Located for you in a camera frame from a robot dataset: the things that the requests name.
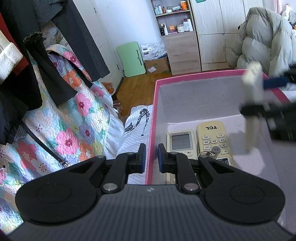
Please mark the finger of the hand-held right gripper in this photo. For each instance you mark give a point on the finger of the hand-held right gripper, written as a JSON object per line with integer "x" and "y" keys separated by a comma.
{"x": 275, "y": 82}
{"x": 284, "y": 122}

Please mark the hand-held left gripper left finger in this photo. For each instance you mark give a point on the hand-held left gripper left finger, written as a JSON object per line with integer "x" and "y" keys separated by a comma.
{"x": 143, "y": 158}

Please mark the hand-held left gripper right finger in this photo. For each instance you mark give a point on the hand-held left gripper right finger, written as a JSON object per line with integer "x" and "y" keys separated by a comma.
{"x": 159, "y": 158}

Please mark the white long remote control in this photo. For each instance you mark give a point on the white long remote control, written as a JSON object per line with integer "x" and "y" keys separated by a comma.
{"x": 253, "y": 81}

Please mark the white remote control with screen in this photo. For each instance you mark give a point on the white remote control with screen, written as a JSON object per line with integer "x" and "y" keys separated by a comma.
{"x": 181, "y": 141}

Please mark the cream remote control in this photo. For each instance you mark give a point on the cream remote control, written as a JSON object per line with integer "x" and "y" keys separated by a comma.
{"x": 211, "y": 136}

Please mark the keys with grey tag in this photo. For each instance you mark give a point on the keys with grey tag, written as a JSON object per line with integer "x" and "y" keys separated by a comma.
{"x": 215, "y": 149}

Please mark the pink cardboard box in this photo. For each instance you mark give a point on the pink cardboard box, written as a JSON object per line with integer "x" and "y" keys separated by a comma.
{"x": 196, "y": 99}

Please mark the cat print bedsheet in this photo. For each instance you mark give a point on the cat print bedsheet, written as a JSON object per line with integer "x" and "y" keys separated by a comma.
{"x": 135, "y": 129}

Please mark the grey down jacket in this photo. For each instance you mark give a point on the grey down jacket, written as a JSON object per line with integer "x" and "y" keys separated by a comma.
{"x": 266, "y": 41}

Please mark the brown crumpled bag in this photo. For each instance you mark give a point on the brown crumpled bag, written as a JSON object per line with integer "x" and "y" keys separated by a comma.
{"x": 118, "y": 107}

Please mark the white plush toy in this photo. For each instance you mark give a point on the white plush toy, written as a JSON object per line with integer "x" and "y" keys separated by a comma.
{"x": 289, "y": 12}

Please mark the floral quilt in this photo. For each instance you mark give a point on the floral quilt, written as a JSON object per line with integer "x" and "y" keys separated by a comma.
{"x": 76, "y": 129}

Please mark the wooden wardrobe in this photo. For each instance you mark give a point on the wooden wardrobe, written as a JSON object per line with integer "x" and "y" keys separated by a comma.
{"x": 215, "y": 34}

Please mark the pink curtain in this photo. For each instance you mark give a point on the pink curtain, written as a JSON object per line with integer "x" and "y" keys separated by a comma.
{"x": 277, "y": 5}

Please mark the orange patterned bag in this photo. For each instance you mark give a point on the orange patterned bag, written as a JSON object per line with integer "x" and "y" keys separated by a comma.
{"x": 109, "y": 89}

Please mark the brown cardboard box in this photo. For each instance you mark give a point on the brown cardboard box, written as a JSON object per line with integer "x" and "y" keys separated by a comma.
{"x": 158, "y": 66}

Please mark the wooden shelf cabinet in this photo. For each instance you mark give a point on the wooden shelf cabinet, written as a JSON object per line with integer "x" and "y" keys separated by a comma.
{"x": 182, "y": 53}

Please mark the green folding table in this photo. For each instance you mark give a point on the green folding table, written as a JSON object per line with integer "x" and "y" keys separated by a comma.
{"x": 131, "y": 59}

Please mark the black belt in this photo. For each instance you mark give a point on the black belt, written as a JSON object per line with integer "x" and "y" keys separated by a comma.
{"x": 44, "y": 147}

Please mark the white bottle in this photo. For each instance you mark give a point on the white bottle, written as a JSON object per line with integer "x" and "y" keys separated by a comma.
{"x": 188, "y": 25}

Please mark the white tissue packs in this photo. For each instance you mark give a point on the white tissue packs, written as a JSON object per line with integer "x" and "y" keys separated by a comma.
{"x": 153, "y": 49}

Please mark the white jar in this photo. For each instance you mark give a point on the white jar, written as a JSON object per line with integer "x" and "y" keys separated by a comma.
{"x": 180, "y": 28}

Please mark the orange small box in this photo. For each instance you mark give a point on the orange small box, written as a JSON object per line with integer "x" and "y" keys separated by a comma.
{"x": 172, "y": 28}

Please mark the orange bottle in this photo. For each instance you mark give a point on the orange bottle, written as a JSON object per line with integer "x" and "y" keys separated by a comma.
{"x": 183, "y": 5}

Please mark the black bottle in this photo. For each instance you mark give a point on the black bottle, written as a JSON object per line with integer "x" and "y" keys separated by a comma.
{"x": 162, "y": 30}

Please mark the white door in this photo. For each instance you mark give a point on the white door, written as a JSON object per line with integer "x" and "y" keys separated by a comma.
{"x": 101, "y": 34}

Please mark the dark grey hanging garment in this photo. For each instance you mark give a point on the dark grey hanging garment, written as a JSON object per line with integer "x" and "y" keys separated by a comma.
{"x": 78, "y": 34}

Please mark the black hanging garment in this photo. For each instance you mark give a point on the black hanging garment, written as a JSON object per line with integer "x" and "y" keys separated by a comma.
{"x": 30, "y": 76}

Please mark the red garment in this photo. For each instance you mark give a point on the red garment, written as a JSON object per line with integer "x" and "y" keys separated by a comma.
{"x": 11, "y": 60}

